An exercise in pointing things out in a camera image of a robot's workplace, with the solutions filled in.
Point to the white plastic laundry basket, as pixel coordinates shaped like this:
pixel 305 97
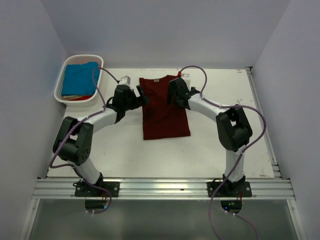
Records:
pixel 78 59

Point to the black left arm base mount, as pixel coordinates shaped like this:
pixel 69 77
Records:
pixel 100 189

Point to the aluminium table front rail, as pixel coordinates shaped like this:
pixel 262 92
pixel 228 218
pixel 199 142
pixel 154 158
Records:
pixel 167 189

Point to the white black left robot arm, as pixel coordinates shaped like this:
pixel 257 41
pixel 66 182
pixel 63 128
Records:
pixel 73 143

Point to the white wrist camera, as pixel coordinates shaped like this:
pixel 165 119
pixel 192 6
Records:
pixel 125 80
pixel 186 77

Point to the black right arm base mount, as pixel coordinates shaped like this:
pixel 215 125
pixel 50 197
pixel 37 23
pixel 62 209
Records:
pixel 238 189

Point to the beige folded t shirt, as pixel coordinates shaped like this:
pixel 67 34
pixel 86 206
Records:
pixel 70 97

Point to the red folded t shirt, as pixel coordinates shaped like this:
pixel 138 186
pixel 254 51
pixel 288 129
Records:
pixel 83 98

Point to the dark red t shirt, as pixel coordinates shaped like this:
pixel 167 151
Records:
pixel 159 119

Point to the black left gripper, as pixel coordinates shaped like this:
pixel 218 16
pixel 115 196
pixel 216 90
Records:
pixel 143 99

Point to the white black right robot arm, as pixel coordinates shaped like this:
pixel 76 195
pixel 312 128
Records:
pixel 233 128

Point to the blue folded t shirt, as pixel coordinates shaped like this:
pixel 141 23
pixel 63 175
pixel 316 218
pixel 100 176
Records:
pixel 78 79

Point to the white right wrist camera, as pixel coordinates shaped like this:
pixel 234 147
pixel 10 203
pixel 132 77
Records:
pixel 186 77

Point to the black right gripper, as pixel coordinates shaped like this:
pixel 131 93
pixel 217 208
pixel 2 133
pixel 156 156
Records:
pixel 170 97

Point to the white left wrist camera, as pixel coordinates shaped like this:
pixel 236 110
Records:
pixel 125 80

